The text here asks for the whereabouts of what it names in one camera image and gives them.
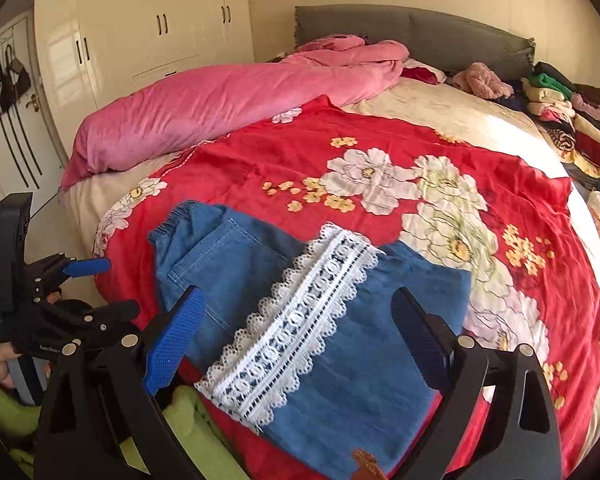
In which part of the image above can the dark hanging bag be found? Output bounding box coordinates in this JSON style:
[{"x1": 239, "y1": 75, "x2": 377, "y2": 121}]
[{"x1": 5, "y1": 45, "x2": 32, "y2": 103}]

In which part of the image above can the pink fuzzy garment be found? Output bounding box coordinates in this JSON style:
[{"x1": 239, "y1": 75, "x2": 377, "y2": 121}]
[{"x1": 450, "y1": 62, "x2": 515, "y2": 100}]

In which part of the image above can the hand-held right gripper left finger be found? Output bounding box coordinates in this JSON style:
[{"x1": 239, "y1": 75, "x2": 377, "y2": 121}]
[{"x1": 34, "y1": 285, "x2": 207, "y2": 480}]

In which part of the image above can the dark red garment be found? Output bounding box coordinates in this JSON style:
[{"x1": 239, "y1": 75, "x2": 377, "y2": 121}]
[{"x1": 400, "y1": 66, "x2": 441, "y2": 86}]

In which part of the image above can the cream wardrobe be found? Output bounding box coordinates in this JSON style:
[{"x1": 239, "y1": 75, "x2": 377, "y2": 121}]
[{"x1": 34, "y1": 0, "x2": 256, "y2": 161}]

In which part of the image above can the grey bed headboard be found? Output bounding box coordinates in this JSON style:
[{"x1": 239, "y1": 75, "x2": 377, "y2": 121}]
[{"x1": 294, "y1": 5, "x2": 537, "y2": 81}]

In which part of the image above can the black striped hanging bag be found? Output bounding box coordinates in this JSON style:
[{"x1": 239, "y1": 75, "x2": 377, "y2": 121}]
[{"x1": 0, "y1": 50, "x2": 16, "y2": 117}]

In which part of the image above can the brown glittery strip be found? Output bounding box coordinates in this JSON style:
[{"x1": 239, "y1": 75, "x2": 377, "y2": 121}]
[{"x1": 352, "y1": 449, "x2": 386, "y2": 480}]

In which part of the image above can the pink quilt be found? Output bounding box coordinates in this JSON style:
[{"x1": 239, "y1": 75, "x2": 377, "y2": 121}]
[{"x1": 60, "y1": 34, "x2": 411, "y2": 191}]

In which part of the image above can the blue denim pants lace trim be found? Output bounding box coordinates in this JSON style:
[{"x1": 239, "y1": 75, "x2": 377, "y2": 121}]
[{"x1": 147, "y1": 200, "x2": 473, "y2": 480}]

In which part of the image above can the red floral blanket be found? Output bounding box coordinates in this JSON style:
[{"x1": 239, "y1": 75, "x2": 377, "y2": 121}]
[{"x1": 92, "y1": 95, "x2": 600, "y2": 480}]

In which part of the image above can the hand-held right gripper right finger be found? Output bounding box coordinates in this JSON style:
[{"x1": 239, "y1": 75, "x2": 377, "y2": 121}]
[{"x1": 390, "y1": 287, "x2": 563, "y2": 480}]

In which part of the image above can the white door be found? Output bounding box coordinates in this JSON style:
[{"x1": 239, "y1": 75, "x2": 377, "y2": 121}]
[{"x1": 0, "y1": 10, "x2": 66, "y2": 211}]

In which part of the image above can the pile of folded clothes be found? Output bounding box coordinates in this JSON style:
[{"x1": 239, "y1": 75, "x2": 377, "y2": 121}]
[{"x1": 522, "y1": 61, "x2": 600, "y2": 196}]

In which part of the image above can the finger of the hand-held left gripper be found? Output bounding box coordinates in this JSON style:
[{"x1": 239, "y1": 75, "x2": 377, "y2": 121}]
[
  {"x1": 22, "y1": 256, "x2": 112, "y2": 291},
  {"x1": 30, "y1": 300, "x2": 141, "y2": 351}
]

